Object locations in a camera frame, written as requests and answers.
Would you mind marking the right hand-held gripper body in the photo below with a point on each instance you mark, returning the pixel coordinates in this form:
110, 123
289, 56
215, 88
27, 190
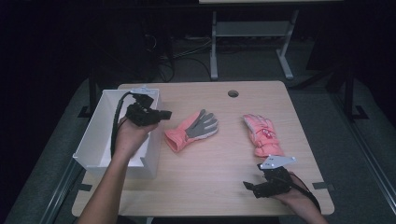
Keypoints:
277, 182

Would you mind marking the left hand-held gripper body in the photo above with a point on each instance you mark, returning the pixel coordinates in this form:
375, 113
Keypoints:
140, 113

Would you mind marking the pink glove with grey palm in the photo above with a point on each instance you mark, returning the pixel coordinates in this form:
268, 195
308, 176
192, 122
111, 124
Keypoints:
186, 132

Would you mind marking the pink glove with red print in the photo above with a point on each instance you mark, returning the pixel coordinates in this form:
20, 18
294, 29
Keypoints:
263, 137

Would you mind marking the white box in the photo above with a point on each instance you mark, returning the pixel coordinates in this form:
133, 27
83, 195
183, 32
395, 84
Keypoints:
93, 140

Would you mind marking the person's right hand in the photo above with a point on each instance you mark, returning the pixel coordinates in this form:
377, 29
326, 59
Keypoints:
299, 194

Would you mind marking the person's left hand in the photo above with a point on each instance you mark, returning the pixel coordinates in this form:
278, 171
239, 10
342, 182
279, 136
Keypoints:
130, 138

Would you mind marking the black tape strip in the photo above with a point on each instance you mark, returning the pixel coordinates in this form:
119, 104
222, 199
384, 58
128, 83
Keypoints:
323, 186
84, 187

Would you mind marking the black metal stand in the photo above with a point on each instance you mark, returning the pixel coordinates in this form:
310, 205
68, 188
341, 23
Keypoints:
92, 93
348, 93

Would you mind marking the aluminium rail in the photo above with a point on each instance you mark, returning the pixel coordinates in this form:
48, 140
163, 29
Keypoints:
59, 193
367, 149

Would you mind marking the white metal table frame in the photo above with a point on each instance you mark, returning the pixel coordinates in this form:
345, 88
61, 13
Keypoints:
249, 29

